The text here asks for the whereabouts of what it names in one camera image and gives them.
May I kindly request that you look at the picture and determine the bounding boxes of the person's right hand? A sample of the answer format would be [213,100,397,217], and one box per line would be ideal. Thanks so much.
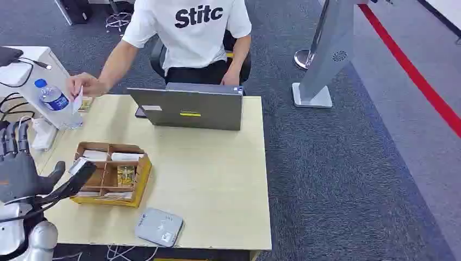
[66,72,109,100]

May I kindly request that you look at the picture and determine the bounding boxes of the person's left hand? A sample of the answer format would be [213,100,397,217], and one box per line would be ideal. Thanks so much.
[220,70,241,86]

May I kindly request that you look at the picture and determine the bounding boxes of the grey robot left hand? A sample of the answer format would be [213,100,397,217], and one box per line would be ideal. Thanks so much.
[0,121,66,204]

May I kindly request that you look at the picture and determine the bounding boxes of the clear water bottle blue label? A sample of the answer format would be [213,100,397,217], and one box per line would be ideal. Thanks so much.
[34,78,84,131]

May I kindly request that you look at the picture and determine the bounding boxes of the grey laptop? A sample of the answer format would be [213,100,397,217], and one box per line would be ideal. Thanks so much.
[127,82,245,132]

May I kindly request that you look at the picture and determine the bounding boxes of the white power strip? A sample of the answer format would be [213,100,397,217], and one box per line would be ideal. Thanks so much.
[30,117,59,152]

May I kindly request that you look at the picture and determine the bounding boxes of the person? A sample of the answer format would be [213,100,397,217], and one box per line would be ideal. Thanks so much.
[121,0,253,86]

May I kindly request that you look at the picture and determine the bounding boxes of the white side cabinet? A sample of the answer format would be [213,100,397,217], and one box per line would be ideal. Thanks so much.
[0,46,84,131]

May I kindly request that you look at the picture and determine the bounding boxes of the white card stack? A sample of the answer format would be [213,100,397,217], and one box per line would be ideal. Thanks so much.
[82,149,109,162]
[110,152,145,163]

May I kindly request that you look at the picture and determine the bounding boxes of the chrome chair base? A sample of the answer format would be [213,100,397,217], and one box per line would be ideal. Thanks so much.
[104,0,135,36]

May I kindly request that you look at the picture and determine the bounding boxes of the chrome stanchion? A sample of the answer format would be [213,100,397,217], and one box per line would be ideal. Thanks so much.
[293,0,331,71]

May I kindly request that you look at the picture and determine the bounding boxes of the black office chair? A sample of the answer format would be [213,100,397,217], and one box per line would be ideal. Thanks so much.
[149,29,252,86]

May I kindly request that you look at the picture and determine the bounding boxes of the black cabinet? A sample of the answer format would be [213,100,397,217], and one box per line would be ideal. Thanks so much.
[54,0,94,26]

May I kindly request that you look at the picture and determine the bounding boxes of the black device on cabinet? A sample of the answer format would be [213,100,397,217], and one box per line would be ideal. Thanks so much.
[0,47,24,68]

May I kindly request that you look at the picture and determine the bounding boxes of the yellow printed card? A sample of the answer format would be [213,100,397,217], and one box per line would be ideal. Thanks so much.
[116,165,136,188]

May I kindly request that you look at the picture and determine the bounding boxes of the white flat cards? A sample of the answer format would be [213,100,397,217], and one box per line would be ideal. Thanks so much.
[102,191,134,201]

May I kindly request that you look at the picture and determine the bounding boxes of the grey kiosk stand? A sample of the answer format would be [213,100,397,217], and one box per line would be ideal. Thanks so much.
[291,0,369,109]

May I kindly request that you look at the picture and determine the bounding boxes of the wooden divided card box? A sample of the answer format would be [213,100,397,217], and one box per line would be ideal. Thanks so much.
[70,141,153,209]

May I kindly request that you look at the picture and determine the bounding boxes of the grey card reader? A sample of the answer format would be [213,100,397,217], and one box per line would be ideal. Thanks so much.
[134,207,185,248]

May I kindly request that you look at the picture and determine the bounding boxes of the wrist camera with black bracket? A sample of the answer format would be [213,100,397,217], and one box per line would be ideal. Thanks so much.
[47,157,97,202]

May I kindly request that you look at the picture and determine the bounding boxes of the black cable with plug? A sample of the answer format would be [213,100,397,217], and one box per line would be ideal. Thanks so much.
[0,57,53,89]

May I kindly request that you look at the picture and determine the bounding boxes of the black cable bundle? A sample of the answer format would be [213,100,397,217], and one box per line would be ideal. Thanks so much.
[0,92,36,125]

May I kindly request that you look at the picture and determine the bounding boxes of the white cables under desk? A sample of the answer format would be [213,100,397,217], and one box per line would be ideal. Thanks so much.
[106,245,159,261]

